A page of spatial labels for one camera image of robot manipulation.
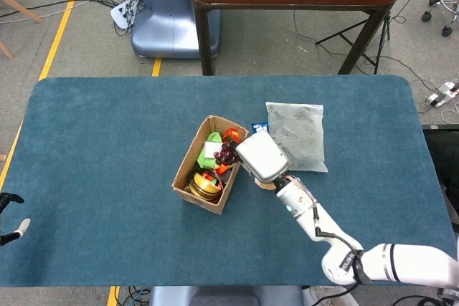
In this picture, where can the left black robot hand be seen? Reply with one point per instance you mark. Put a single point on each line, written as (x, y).
(10, 198)

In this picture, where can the blue felt table mat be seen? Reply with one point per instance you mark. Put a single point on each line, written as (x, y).
(89, 141)

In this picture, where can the white floor power strip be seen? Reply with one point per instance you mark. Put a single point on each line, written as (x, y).
(435, 99)

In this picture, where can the bunch of dark red grapes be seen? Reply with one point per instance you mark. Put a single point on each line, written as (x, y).
(226, 155)

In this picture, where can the black tripod stand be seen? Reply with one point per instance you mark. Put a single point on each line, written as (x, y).
(340, 32)

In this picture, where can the open brown cardboard box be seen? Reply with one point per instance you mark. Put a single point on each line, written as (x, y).
(204, 203)

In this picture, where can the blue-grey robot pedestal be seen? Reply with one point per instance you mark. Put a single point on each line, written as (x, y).
(168, 26)

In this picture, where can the grey translucent plastic bag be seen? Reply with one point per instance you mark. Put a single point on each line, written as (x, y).
(305, 130)

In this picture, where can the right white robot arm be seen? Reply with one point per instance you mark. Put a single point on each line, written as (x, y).
(394, 259)

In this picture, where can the black bulky object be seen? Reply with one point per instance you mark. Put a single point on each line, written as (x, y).
(444, 155)

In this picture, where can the blue cookie snack pack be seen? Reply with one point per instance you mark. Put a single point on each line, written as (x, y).
(259, 127)

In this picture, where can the grey-blue robot torso base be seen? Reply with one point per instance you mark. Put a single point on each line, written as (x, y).
(226, 297)

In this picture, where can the orange fruit jelly cup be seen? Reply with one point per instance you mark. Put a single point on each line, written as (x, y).
(266, 185)

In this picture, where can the orange ribbon packet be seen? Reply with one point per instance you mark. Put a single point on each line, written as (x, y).
(233, 134)

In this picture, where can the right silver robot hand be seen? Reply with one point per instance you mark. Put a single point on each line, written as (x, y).
(263, 157)

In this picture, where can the round gold tin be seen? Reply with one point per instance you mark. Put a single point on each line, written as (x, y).
(204, 186)

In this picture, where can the white power strip with plugs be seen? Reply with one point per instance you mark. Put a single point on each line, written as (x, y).
(122, 14)

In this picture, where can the slanted wooden pole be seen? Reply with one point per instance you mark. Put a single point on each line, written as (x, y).
(25, 8)

